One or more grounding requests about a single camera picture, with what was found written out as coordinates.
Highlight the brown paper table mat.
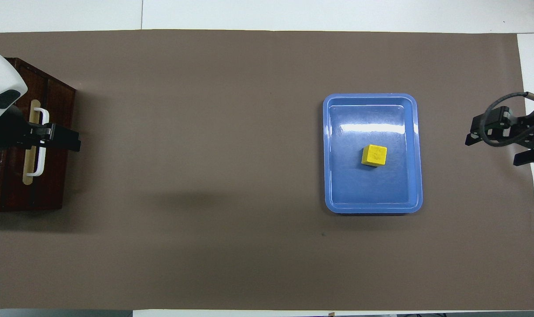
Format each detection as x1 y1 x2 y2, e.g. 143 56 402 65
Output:
0 29 534 311

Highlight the blue plastic tray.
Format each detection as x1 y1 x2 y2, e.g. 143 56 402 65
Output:
323 93 423 215

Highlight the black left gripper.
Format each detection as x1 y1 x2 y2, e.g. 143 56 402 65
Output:
0 105 82 152

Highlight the white drawer handle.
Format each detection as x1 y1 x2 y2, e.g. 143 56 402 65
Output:
27 107 50 177

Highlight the yellow cube block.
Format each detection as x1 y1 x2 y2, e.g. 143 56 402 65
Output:
361 144 388 168

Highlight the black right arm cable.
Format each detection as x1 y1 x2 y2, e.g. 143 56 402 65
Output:
478 91 534 147

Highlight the beige handle backplate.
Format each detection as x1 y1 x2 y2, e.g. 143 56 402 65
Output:
23 100 40 185

